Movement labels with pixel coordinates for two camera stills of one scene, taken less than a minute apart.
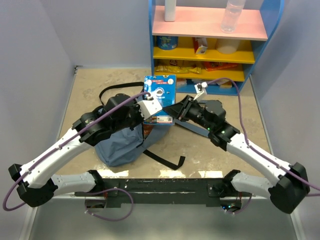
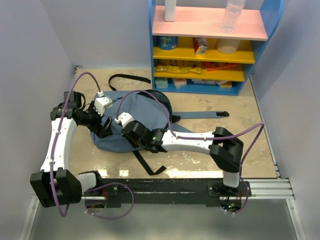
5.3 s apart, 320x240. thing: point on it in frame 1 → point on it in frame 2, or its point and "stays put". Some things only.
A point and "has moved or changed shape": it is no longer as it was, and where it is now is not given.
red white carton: [200, 45] stays put
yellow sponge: [227, 85] stays put
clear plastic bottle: [231, 15] stays put
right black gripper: [180, 110] → [134, 145]
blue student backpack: [125, 147] has moved or changed shape
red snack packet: [210, 66] stays put
